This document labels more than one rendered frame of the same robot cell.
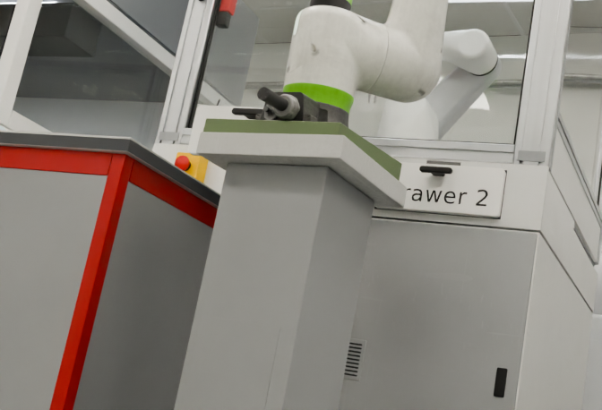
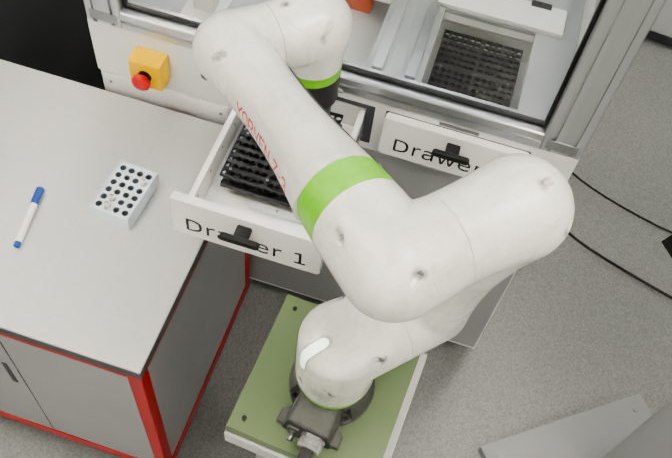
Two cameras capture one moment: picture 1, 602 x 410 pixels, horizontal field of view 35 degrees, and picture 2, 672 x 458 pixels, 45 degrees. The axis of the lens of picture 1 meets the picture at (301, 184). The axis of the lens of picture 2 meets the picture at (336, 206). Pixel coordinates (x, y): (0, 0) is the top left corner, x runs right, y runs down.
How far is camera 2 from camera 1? 216 cm
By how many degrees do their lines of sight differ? 71
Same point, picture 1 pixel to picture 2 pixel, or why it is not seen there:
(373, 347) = not seen: hidden behind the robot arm
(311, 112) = (335, 429)
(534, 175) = (560, 163)
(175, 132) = (109, 13)
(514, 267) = not seen: hidden behind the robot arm
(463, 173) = (481, 151)
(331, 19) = (346, 383)
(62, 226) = (99, 385)
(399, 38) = (424, 340)
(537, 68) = (593, 69)
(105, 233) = (146, 403)
